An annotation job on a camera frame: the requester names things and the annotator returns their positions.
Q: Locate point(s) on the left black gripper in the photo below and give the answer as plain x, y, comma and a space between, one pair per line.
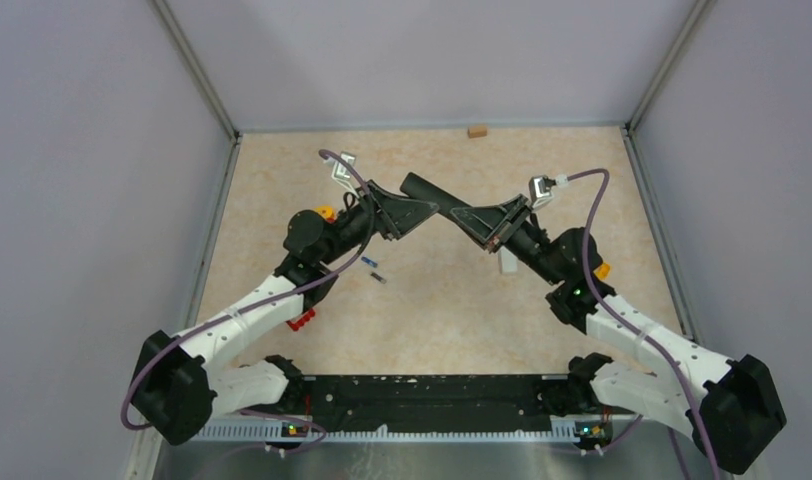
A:
395, 214

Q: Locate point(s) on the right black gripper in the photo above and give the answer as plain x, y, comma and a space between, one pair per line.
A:
486, 223

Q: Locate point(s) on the white remote control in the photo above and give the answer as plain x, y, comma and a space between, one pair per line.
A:
507, 262

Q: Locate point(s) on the blue battery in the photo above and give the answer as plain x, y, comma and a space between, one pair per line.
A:
369, 262

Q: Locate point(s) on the black remote control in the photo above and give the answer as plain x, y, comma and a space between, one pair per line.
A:
417, 187

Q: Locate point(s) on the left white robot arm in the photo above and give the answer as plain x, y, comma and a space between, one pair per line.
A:
180, 382

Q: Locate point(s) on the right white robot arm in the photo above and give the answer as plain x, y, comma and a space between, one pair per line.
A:
729, 408

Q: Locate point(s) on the red yellow toy block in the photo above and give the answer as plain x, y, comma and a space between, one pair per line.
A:
328, 213

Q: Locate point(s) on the black battery right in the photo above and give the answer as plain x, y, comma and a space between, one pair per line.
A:
378, 277

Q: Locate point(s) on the small wooden block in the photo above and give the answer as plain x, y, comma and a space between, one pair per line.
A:
477, 131

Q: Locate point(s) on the red toy basket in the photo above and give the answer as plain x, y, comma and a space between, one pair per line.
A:
299, 322

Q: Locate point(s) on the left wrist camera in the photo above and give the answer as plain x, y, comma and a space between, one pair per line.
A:
340, 173

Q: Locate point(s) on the yellow triangle frame toy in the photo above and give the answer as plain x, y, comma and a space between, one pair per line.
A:
602, 271

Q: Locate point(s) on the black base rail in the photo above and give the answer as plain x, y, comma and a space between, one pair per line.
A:
479, 404

